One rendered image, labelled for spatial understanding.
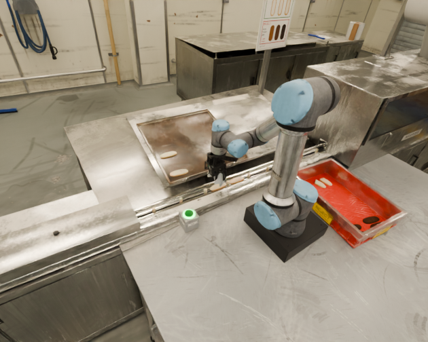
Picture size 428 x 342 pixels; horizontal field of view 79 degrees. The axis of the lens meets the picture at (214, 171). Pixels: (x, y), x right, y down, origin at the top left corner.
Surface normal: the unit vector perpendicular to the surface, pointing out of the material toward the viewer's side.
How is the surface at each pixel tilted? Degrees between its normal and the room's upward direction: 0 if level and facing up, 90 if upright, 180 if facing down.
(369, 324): 0
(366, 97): 90
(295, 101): 80
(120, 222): 0
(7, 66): 90
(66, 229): 0
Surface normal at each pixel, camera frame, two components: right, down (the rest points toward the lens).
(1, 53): 0.51, 0.57
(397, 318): 0.07, -0.77
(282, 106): -0.80, 0.17
